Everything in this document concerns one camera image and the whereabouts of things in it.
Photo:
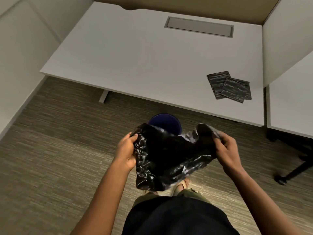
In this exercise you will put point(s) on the person's left hand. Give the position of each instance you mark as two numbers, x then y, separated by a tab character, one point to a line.
125	154

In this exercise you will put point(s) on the person's right hand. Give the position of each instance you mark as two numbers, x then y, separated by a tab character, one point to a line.
228	154

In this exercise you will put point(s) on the person's right thumb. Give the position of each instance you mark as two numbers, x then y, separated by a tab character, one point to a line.
219	147

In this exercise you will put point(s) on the person's left thumb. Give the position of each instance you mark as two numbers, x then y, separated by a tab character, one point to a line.
132	138

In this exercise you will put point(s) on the black plastic trash bag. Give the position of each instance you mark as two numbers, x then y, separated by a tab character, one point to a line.
171	156

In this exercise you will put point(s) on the person's right forearm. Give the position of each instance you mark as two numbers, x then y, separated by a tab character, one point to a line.
264	204

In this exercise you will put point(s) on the person's left forearm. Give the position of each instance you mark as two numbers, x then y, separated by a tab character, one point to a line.
97	203

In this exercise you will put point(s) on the blue trash bin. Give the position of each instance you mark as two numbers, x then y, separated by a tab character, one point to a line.
166	123

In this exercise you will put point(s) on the white desk leg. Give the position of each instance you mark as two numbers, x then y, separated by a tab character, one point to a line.
104	96

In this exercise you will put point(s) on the person's tan shoe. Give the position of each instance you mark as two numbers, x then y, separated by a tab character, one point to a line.
181	185

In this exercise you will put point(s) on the folded black trash bag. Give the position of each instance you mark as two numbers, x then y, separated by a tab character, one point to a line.
236	90
218	81

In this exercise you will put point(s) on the person's olive trousers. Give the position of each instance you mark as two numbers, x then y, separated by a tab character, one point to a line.
171	194

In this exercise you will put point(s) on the black table base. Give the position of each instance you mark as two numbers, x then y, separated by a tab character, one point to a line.
293	159

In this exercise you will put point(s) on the white desk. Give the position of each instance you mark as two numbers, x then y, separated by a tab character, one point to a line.
156	61

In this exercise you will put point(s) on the person's black shirt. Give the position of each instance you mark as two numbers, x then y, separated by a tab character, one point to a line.
177	216

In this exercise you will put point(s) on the white side table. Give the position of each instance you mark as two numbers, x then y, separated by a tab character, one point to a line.
291	102

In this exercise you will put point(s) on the beige partition panel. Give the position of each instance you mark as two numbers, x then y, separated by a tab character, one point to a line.
185	8

